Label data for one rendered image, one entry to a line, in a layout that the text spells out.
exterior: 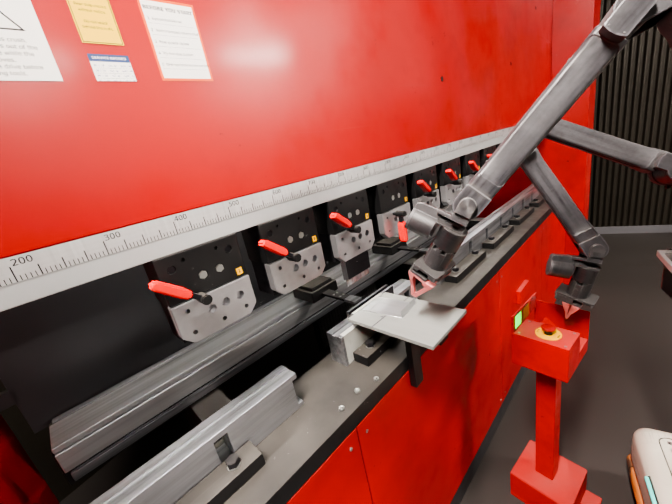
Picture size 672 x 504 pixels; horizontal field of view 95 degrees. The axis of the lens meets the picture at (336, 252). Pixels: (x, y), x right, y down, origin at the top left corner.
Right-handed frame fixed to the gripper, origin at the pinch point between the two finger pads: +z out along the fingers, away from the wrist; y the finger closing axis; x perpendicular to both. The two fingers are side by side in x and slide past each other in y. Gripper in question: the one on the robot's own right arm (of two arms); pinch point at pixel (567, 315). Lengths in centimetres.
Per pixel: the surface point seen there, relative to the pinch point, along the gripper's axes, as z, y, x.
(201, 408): 3, 54, 102
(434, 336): -18, 16, 56
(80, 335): -12, 87, 120
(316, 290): -9, 60, 57
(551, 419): 37.4, -8.0, 9.0
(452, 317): -17, 17, 46
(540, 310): 5.4, 8.2, -4.4
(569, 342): 1.1, -4.0, 11.4
